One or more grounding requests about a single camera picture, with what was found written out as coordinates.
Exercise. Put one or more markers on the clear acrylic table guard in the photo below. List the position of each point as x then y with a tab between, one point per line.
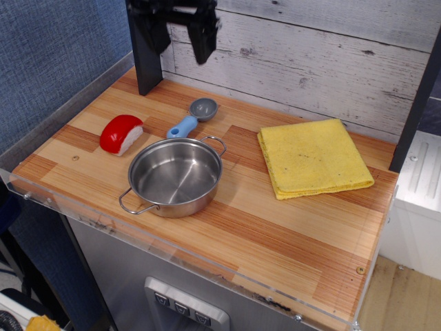
296	264

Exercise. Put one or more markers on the dark grey left post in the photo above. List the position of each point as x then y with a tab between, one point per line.
147	62

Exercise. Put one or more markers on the white grooved block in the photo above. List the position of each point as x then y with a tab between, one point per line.
419	179

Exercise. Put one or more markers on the dark grey right post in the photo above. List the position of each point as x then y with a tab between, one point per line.
419	103

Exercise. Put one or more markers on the stainless steel pot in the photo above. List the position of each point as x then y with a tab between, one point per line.
174	177

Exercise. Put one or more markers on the blue handled grey spoon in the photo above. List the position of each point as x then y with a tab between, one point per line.
200	110

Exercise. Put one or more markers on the folded yellow cloth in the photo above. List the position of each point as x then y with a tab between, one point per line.
312	158

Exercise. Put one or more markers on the silver dispenser button panel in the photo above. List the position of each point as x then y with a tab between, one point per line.
186	305

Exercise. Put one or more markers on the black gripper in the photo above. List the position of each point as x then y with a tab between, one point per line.
199	17

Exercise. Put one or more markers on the dark grey post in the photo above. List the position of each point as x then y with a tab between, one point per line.
147	62
419	103

